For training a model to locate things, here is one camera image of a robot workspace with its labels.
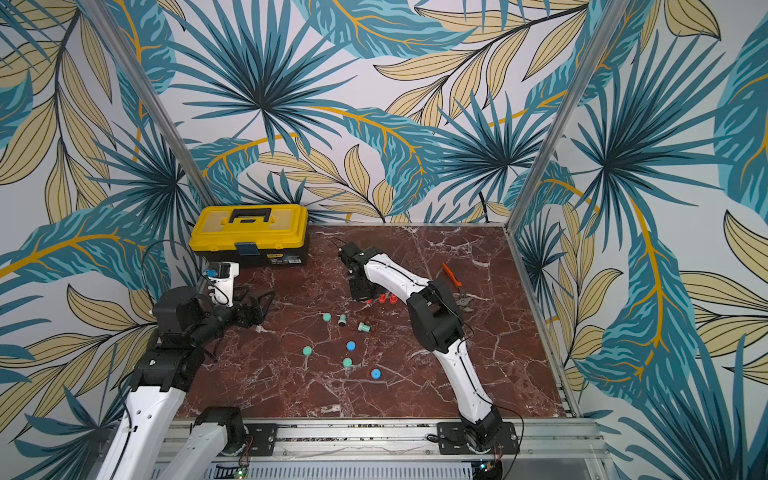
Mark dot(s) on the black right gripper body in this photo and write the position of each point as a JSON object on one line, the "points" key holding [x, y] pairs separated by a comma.
{"points": [[362, 289]]}

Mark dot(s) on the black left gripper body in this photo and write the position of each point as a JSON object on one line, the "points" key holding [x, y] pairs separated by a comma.
{"points": [[236, 315]]}

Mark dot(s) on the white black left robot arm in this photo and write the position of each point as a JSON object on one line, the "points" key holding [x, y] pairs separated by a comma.
{"points": [[162, 378]]}

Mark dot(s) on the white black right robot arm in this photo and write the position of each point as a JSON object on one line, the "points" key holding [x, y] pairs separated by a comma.
{"points": [[437, 325]]}

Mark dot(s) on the yellow black toolbox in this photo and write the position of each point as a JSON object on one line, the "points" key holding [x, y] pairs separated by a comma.
{"points": [[253, 235]]}

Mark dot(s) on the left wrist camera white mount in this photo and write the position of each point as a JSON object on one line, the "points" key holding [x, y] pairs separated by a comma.
{"points": [[220, 282]]}

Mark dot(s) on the orange handled pliers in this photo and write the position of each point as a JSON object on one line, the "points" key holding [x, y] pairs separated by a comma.
{"points": [[462, 299]]}

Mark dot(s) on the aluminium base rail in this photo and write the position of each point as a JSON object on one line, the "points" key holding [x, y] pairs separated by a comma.
{"points": [[362, 449]]}

